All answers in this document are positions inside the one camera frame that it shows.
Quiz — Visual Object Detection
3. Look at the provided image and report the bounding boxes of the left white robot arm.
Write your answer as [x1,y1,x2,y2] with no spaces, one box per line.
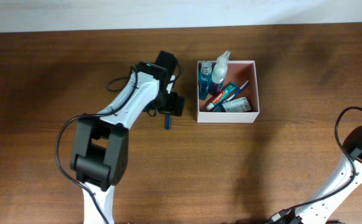
[70,51,184,223]

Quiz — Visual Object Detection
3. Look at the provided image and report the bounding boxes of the blue white toothbrush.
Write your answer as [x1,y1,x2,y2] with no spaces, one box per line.
[214,80,249,112]

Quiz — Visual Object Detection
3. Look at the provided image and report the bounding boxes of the white teal toothpaste tube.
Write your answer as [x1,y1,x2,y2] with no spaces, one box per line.
[206,82,239,111]

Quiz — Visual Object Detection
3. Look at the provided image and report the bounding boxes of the clear purple spray bottle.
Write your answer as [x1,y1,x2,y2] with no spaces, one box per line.
[209,50,231,96]

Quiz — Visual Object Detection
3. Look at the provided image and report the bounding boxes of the black cable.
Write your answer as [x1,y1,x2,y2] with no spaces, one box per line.
[55,62,181,224]
[267,106,362,223]

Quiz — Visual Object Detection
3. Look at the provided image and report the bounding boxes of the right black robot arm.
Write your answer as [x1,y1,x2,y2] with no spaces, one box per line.
[268,126,362,224]

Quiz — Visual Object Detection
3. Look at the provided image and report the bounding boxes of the blue disposable razor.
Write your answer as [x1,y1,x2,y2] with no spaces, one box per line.
[165,114,171,131]

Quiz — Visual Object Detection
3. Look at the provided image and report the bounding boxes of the right black cable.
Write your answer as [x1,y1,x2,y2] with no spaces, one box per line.
[267,106,362,223]

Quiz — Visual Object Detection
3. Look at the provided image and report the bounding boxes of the white box pink interior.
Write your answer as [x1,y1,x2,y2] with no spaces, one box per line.
[196,60,260,123]

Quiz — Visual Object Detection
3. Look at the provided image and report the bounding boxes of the teal mouthwash bottle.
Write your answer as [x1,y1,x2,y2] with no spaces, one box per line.
[199,61,212,100]

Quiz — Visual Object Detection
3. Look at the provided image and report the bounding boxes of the green white soap box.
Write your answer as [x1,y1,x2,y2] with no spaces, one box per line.
[222,97,251,113]

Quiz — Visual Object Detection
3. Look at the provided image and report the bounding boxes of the left black cable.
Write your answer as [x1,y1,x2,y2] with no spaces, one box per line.
[55,62,181,224]

